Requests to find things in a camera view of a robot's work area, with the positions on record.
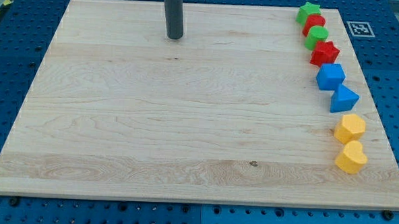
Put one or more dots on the green star block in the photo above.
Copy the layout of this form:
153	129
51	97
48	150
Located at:
306	10

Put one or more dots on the yellow hexagon block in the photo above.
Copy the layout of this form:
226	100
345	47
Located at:
350	127

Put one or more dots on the red cylinder block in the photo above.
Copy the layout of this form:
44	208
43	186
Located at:
313	20

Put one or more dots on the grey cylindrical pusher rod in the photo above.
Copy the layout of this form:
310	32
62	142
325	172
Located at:
173	10

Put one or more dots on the blue triangle block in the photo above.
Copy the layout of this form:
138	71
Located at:
343	99

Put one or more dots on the light wooden board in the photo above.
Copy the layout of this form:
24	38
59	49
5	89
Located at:
229	114

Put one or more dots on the red star block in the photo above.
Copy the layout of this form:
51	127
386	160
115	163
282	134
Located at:
324	52

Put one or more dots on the yellow heart block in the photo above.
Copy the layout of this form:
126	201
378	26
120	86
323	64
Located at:
352	158

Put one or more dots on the blue cube block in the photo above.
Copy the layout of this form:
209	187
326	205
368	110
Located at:
330	76

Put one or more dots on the white fiducial marker tag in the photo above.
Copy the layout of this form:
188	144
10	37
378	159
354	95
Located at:
360	29

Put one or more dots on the green cylinder block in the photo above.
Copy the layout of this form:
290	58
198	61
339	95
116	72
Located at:
315	34

